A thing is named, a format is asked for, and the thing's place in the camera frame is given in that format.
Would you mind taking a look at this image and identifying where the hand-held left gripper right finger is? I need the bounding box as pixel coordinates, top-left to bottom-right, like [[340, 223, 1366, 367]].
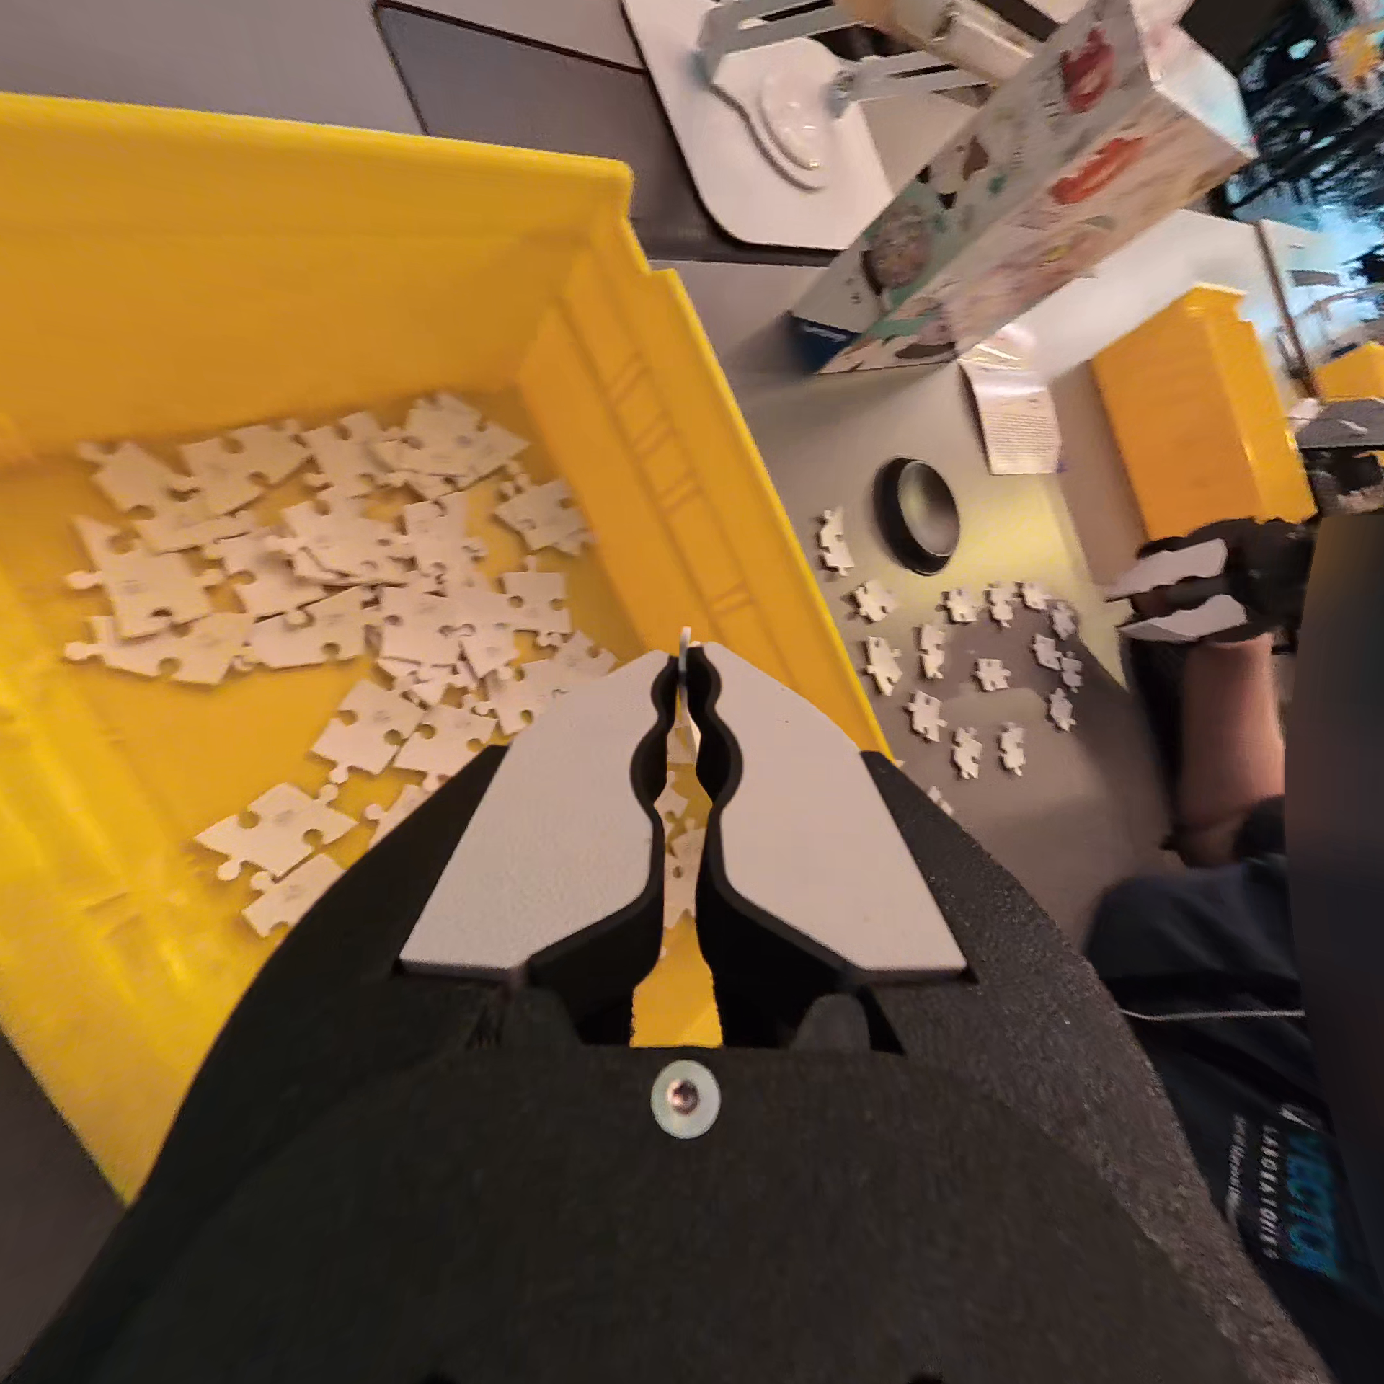
[[692, 645, 968, 1030]]

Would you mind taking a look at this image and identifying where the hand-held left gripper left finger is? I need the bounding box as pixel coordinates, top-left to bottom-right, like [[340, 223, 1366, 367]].
[[401, 649, 684, 1022]]

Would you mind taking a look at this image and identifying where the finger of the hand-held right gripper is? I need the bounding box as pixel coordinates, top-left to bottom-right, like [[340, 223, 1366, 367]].
[[1103, 535, 1233, 600], [1124, 588, 1259, 647]]

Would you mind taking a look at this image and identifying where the spread of white jigsaw pieces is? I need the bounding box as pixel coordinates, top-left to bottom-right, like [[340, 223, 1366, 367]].
[[810, 504, 1086, 786]]

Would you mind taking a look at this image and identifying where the pile of puzzle pieces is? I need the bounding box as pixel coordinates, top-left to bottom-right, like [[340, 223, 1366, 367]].
[[60, 390, 703, 942]]

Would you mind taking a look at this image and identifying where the yellow plastic bin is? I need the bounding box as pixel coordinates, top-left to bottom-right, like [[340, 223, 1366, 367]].
[[1088, 282, 1322, 544], [0, 91, 898, 1201]]

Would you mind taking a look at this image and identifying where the person's right forearm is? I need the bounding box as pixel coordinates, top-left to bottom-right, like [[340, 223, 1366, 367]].
[[1174, 634, 1294, 870]]

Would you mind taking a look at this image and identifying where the colourful puzzle box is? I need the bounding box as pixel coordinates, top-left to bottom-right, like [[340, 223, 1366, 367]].
[[789, 0, 1259, 377]]

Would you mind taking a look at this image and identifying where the white printed leaflet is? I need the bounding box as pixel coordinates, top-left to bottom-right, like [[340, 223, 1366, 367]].
[[959, 358, 1067, 480]]

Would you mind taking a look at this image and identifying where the white stand base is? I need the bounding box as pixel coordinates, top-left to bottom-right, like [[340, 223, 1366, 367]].
[[624, 0, 1021, 253]]

